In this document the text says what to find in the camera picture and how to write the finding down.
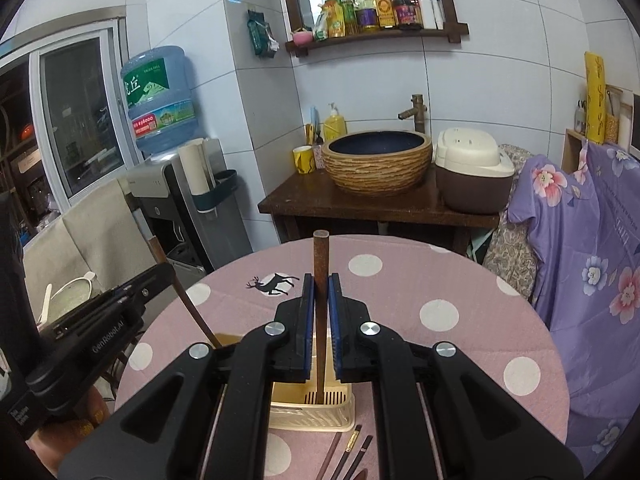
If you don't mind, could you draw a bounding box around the yellow mug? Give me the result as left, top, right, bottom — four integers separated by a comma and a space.
292, 145, 316, 174

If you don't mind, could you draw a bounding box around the yellow roll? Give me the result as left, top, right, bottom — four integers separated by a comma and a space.
585, 51, 606, 144

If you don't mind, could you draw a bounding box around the left hand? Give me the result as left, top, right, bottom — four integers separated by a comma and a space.
26, 386, 110, 477

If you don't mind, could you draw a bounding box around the dark wooden wall shelf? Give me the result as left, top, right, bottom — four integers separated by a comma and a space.
284, 0, 470, 58

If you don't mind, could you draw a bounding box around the grey water dispenser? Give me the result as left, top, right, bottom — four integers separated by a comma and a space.
126, 139, 252, 281

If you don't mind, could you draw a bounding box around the purple floral cloth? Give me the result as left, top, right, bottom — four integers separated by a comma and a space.
508, 142, 639, 472

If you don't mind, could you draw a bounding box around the black gold chopstick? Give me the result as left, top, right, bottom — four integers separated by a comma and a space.
331, 424, 362, 480

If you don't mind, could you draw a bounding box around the dark soy sauce bottle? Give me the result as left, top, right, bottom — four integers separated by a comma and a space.
392, 0, 423, 30

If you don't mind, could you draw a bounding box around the pink polka dot tablecloth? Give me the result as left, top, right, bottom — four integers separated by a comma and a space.
115, 235, 570, 479

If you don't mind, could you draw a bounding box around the bronze faucet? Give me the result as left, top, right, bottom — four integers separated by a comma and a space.
398, 94, 427, 133

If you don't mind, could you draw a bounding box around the green hanging packet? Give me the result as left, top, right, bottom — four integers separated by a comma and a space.
247, 10, 280, 58

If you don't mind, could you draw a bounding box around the woven basin sink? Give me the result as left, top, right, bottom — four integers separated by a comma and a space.
321, 130, 433, 196

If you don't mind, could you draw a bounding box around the cream cooking pot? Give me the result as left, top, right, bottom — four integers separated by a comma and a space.
37, 271, 96, 330

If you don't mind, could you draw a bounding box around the yellow soap dispenser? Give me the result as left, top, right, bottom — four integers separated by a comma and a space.
322, 103, 347, 143

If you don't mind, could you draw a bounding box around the brown wooden chopstick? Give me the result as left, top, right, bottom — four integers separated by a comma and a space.
316, 432, 342, 480
314, 230, 330, 404
148, 236, 222, 349

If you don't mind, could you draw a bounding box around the white brown rice cooker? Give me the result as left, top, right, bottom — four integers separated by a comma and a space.
435, 128, 515, 214

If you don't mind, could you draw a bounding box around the paper cup stack holder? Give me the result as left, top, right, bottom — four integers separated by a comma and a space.
178, 139, 238, 214

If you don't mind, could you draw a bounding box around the yellow oil bottle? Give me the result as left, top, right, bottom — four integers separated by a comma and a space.
375, 0, 396, 29

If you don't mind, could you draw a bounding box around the blue water jug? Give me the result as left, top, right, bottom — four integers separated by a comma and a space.
120, 46, 198, 156

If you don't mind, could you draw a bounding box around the cream plastic utensil holder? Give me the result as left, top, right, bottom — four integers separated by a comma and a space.
219, 326, 355, 436

